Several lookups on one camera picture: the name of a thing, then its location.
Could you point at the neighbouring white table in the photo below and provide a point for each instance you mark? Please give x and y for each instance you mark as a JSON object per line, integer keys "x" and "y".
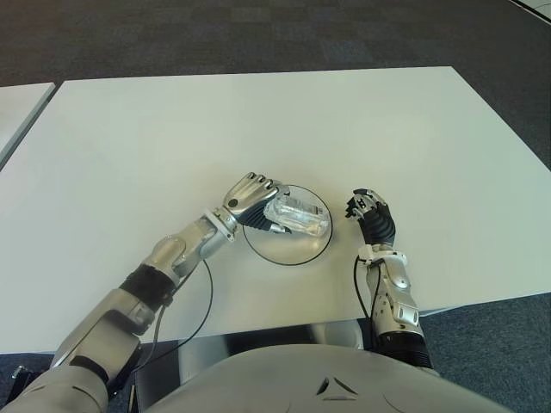
{"x": 21, "y": 107}

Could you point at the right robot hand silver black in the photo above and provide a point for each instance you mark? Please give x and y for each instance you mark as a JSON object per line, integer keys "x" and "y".
{"x": 381, "y": 226}

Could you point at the grey robot torso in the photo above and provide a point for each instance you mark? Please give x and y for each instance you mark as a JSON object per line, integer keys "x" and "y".
{"x": 327, "y": 387}

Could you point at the black metal clamp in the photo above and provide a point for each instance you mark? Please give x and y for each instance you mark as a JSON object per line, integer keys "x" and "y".
{"x": 19, "y": 371}

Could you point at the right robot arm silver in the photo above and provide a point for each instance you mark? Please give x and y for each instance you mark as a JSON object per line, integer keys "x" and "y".
{"x": 396, "y": 301}

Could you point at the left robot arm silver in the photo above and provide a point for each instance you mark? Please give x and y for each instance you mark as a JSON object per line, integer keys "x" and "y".
{"x": 129, "y": 310}

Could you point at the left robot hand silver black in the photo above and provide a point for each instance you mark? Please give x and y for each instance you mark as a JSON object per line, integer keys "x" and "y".
{"x": 245, "y": 195}

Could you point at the white plate black rim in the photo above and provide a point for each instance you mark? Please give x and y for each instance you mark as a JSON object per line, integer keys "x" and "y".
{"x": 284, "y": 251}

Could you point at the clear water bottle blue cap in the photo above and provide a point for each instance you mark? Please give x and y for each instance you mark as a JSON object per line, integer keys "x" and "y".
{"x": 301, "y": 217}

